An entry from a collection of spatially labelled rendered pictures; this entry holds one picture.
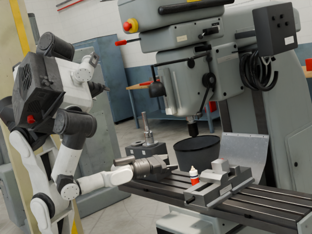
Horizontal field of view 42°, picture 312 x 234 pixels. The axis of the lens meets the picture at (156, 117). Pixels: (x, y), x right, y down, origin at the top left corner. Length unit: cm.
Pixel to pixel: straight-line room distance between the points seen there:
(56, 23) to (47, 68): 1000
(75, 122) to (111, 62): 762
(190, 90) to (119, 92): 750
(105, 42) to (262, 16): 752
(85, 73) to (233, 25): 78
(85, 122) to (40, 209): 58
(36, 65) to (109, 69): 748
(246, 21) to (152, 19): 61
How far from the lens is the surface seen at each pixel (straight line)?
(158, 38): 180
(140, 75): 916
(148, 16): 169
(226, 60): 196
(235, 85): 200
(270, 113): 214
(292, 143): 224
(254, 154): 219
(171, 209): 211
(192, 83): 182
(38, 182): 205
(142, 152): 222
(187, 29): 180
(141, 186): 226
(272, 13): 184
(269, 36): 182
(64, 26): 1166
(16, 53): 335
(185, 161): 389
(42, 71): 172
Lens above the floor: 168
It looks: 11 degrees down
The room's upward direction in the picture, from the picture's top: 12 degrees counter-clockwise
